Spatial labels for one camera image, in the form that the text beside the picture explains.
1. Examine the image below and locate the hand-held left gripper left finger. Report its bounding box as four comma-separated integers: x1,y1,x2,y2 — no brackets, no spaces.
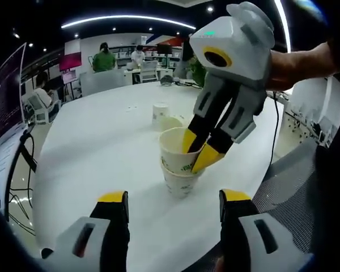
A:
45,190,130,272

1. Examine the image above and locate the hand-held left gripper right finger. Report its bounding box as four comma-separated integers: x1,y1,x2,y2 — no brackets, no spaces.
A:
219,189,314,272

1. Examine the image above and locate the white printed paper cup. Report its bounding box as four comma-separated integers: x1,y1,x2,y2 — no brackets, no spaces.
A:
158,116,184,132
158,127,207,174
160,163,205,199
152,103,169,126

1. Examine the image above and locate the person's right hand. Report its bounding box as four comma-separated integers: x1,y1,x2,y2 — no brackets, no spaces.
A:
267,50,298,93

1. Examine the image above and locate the potted green plant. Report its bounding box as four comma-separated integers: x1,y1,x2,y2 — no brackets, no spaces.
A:
186,56,208,87

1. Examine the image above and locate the dark grey bag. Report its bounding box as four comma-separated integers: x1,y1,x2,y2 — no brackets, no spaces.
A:
159,75,175,87

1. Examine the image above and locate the grey mesh office chair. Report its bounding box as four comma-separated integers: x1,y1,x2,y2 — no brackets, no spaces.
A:
254,138,318,253

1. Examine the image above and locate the black monitor green stand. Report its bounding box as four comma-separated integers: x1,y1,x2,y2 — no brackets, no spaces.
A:
157,42,173,69

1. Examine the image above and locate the storage shelf with bins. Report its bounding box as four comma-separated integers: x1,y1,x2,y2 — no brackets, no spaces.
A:
113,45,185,69

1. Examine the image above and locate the white desk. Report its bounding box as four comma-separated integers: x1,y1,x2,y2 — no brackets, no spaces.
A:
124,67,165,85

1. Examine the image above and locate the person's black clothing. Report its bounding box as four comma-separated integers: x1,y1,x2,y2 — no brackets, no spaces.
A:
314,84,340,256

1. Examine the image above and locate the white table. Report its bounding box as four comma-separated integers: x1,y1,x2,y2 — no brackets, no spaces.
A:
32,80,286,260

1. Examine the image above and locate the curved light strip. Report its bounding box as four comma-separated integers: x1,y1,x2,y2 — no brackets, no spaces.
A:
61,15,197,31

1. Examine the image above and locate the pink display screen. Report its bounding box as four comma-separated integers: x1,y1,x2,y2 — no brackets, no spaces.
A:
59,50,82,71

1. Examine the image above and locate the black table cable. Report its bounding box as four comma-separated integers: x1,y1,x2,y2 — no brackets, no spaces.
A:
172,79,202,89

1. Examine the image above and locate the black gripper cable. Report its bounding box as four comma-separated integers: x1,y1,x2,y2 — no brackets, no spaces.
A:
267,90,282,168

